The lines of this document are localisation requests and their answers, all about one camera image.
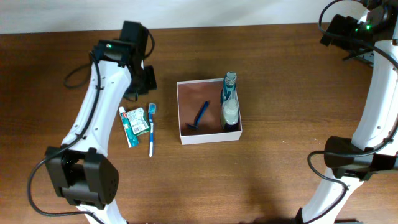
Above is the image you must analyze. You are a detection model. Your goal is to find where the blue white toothbrush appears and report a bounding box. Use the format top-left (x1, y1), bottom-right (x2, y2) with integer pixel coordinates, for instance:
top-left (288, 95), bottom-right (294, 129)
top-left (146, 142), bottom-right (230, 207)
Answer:
top-left (148, 103), bottom-right (156, 157)

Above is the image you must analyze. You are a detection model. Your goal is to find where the green Dettol soap pack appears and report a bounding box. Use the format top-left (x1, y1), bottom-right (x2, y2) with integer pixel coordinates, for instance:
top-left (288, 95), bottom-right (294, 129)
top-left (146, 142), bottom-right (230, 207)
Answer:
top-left (126, 108), bottom-right (150, 136)

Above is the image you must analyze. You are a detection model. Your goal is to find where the teal mouthwash bottle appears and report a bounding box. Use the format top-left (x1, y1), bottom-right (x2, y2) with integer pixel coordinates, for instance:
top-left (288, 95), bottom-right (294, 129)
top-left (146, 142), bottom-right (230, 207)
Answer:
top-left (220, 71), bottom-right (237, 104)

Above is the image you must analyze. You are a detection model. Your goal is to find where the clear pump soap bottle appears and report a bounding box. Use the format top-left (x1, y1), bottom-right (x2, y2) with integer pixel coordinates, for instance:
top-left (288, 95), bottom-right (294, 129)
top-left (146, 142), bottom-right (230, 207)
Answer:
top-left (221, 98), bottom-right (239, 132)

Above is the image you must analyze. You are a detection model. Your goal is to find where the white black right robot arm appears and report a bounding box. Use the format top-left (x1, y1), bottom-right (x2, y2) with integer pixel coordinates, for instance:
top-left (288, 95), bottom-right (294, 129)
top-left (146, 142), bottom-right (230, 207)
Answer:
top-left (294, 1), bottom-right (397, 223)

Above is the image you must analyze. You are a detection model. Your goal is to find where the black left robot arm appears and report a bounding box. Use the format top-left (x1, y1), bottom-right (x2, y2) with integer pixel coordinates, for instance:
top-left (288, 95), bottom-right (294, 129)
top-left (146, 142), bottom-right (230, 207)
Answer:
top-left (43, 21), bottom-right (157, 223)

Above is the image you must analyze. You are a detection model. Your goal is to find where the white open cardboard box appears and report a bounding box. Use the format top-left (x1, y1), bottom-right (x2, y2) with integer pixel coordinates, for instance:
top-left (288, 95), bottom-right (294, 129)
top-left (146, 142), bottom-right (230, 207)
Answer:
top-left (177, 78), bottom-right (243, 145)

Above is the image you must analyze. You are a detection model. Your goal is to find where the green white toothpaste tube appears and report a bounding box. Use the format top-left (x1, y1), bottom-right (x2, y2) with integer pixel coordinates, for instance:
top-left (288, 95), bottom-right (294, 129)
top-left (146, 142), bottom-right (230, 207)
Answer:
top-left (119, 106), bottom-right (139, 148)

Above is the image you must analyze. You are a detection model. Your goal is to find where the black left camera cable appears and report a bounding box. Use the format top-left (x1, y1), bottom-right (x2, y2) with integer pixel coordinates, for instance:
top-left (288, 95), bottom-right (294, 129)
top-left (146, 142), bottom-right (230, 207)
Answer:
top-left (26, 29), bottom-right (156, 224)

